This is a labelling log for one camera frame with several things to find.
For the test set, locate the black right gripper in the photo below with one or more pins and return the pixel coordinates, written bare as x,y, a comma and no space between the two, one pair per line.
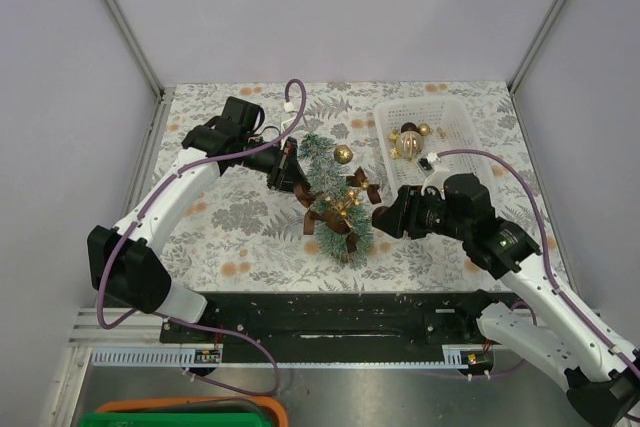
403,215

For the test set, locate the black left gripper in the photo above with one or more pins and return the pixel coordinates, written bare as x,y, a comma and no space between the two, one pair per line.
291,172

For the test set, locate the small green christmas tree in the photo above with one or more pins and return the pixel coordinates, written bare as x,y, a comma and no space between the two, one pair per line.
326,175

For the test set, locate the brown ribbon ornaments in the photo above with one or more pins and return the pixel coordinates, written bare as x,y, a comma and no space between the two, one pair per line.
334,211

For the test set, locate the gold glitter bauble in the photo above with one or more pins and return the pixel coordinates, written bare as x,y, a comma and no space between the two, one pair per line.
343,154

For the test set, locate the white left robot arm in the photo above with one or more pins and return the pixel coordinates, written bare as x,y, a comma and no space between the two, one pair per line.
125,260

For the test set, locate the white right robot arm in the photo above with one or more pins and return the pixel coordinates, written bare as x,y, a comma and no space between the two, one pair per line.
596,368

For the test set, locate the large gold striped bauble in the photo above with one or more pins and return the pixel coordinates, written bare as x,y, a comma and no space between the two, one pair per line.
409,145

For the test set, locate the floral patterned table mat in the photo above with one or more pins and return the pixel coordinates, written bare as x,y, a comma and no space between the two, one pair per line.
240,236

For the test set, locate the dark brown bauble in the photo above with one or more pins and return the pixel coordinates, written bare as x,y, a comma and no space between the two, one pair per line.
409,127

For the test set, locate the small gold bauble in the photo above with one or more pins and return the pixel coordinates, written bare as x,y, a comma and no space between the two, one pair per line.
424,129

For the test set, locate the white plastic basket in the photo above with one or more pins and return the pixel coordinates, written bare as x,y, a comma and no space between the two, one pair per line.
451,124

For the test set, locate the orange plastic bin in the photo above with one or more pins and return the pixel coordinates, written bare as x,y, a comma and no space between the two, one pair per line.
268,406

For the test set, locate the green plastic bin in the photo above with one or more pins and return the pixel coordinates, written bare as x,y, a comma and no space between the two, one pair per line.
174,420

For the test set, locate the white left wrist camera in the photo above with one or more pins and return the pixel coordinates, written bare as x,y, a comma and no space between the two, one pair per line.
291,116

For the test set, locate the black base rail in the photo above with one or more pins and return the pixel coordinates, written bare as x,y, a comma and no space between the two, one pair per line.
338,328

